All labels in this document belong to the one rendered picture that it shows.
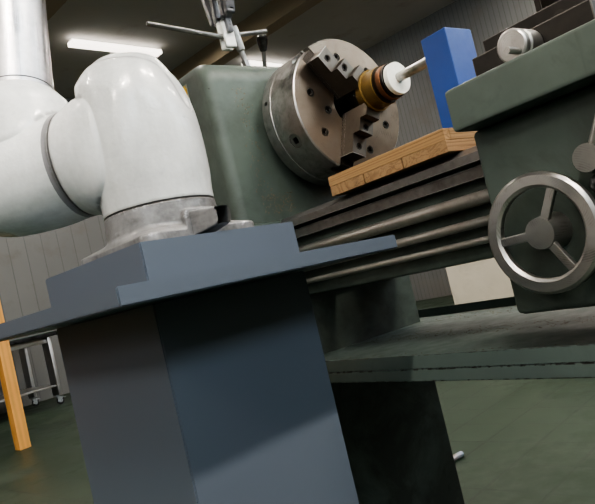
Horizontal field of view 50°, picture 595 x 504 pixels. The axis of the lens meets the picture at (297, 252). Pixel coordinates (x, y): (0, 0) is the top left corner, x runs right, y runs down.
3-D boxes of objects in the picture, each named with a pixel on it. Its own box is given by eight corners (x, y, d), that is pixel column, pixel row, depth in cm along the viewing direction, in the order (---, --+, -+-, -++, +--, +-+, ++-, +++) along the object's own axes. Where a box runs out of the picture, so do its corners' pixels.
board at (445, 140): (332, 196, 127) (327, 177, 127) (446, 181, 149) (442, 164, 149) (448, 151, 103) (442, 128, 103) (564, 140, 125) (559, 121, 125)
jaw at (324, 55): (327, 106, 145) (292, 66, 140) (337, 92, 147) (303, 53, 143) (360, 87, 136) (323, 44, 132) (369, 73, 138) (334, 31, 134)
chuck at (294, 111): (281, 181, 140) (261, 46, 144) (383, 183, 159) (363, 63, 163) (305, 170, 133) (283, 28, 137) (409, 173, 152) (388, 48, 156)
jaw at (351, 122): (349, 124, 147) (346, 172, 144) (332, 117, 145) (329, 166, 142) (381, 108, 139) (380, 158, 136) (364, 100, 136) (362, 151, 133)
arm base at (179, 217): (166, 237, 73) (156, 189, 73) (78, 271, 88) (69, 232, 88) (278, 222, 86) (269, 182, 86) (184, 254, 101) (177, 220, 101)
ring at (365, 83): (344, 75, 138) (373, 58, 130) (374, 75, 143) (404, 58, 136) (355, 117, 137) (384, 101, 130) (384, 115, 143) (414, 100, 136)
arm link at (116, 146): (188, 190, 79) (150, 21, 80) (62, 226, 83) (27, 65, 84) (233, 199, 94) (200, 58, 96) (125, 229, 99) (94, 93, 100)
